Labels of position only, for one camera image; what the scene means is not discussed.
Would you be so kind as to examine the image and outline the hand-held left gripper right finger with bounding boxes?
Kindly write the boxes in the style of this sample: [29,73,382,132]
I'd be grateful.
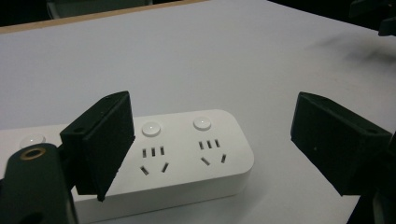
[290,91,393,197]

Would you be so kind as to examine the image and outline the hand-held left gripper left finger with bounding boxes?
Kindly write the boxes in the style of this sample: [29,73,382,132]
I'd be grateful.
[59,91,136,203]

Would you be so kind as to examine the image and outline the white power strip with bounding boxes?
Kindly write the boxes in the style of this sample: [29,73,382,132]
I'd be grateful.
[0,108,255,224]

